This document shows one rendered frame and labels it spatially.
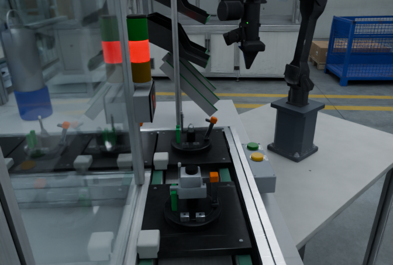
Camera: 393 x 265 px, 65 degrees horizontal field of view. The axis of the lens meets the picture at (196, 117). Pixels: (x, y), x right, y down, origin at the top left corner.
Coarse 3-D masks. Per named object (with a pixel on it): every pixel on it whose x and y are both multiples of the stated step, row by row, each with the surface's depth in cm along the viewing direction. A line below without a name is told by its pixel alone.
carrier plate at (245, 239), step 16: (160, 192) 82; (224, 192) 82; (144, 208) 77; (160, 208) 76; (224, 208) 76; (240, 208) 76; (144, 224) 71; (160, 224) 71; (224, 224) 71; (240, 224) 71; (160, 240) 67; (176, 240) 67; (192, 240) 67; (208, 240) 66; (224, 240) 66; (240, 240) 66; (160, 256) 64; (176, 256) 65; (192, 256) 65
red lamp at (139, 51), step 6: (132, 42) 71; (138, 42) 71; (144, 42) 72; (132, 48) 72; (138, 48) 72; (144, 48) 72; (132, 54) 72; (138, 54) 72; (144, 54) 73; (132, 60) 73; (138, 60) 73; (144, 60) 73
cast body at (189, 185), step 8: (184, 168) 72; (192, 168) 70; (184, 176) 69; (192, 176) 69; (200, 176) 69; (184, 184) 69; (192, 184) 69; (200, 184) 70; (176, 192) 72; (184, 192) 70; (192, 192) 70; (200, 192) 70
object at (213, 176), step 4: (212, 172) 72; (216, 172) 72; (212, 176) 70; (216, 176) 70; (204, 180) 71; (208, 180) 71; (212, 180) 71; (216, 180) 71; (212, 184) 71; (216, 184) 72; (212, 188) 72; (216, 188) 72; (212, 192) 72; (216, 192) 72; (212, 196) 73; (216, 196) 73; (212, 200) 73; (216, 200) 73
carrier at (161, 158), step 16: (176, 128) 104; (192, 128) 103; (160, 144) 107; (176, 144) 103; (192, 144) 102; (208, 144) 102; (224, 144) 106; (160, 160) 94; (176, 160) 97; (192, 160) 97; (208, 160) 97; (224, 160) 97
